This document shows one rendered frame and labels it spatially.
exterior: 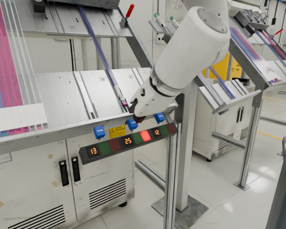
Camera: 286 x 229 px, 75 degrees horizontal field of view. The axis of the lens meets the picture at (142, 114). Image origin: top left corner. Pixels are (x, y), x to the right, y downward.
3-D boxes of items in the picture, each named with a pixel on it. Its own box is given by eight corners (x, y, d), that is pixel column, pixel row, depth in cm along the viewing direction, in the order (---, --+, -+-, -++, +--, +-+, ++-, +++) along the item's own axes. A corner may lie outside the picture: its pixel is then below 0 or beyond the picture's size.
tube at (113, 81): (126, 106, 62) (127, 104, 61) (122, 107, 61) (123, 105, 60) (80, 6, 79) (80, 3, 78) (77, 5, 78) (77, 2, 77)
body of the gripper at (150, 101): (156, 96, 38) (136, 121, 47) (190, 91, 44) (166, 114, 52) (141, 68, 41) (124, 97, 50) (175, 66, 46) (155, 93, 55)
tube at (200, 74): (153, 15, 85) (154, 13, 84) (155, 16, 86) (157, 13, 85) (222, 106, 70) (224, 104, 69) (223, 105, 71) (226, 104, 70)
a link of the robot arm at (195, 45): (174, 56, 45) (147, 62, 39) (213, 3, 35) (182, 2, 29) (196, 82, 43) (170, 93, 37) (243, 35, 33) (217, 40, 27)
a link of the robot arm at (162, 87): (163, 92, 37) (157, 100, 39) (194, 87, 42) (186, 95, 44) (146, 59, 40) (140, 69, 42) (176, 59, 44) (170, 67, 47)
